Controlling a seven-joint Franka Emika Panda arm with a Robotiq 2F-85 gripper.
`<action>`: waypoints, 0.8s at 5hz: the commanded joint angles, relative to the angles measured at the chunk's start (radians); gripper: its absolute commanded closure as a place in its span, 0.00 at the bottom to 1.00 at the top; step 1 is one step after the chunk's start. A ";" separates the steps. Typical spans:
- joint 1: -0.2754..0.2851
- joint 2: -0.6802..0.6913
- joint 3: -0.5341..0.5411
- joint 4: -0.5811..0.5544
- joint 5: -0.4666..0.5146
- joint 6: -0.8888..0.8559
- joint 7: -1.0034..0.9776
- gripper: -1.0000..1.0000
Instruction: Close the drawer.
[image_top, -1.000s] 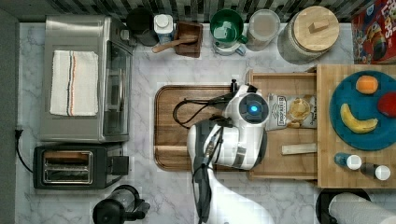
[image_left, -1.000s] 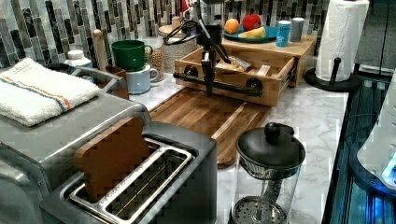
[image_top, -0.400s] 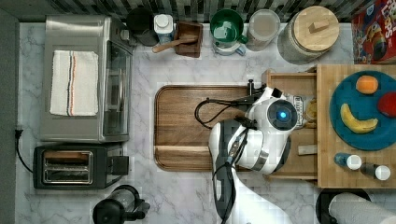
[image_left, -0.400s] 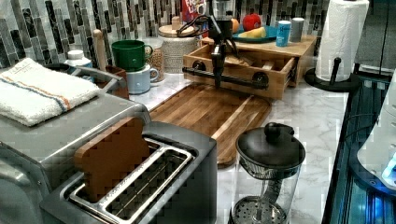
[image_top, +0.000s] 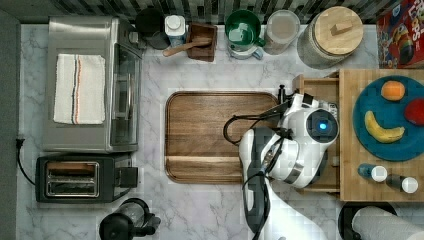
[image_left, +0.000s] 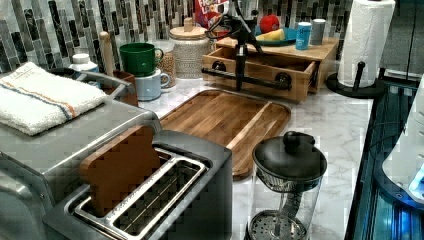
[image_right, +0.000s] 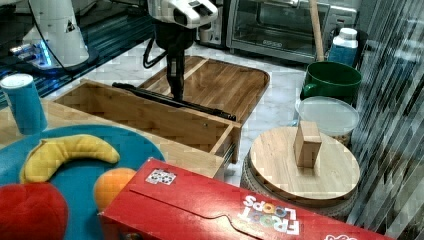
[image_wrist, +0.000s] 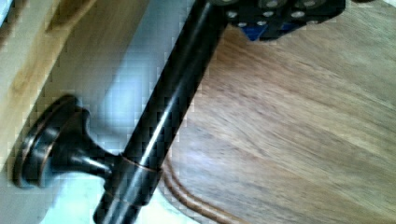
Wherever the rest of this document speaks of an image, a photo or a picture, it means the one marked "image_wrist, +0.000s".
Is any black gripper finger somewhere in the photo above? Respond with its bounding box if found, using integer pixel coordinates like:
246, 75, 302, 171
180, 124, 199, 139
208, 0, 346, 41

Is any light wooden drawer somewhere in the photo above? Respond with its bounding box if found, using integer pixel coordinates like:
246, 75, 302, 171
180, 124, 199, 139
1, 0, 149, 179

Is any black metal drawer handle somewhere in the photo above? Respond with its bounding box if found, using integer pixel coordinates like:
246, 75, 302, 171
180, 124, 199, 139
13, 0, 227, 224

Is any dark wooden cutting board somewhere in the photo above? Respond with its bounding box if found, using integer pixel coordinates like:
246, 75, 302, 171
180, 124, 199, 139
161, 0, 396, 224

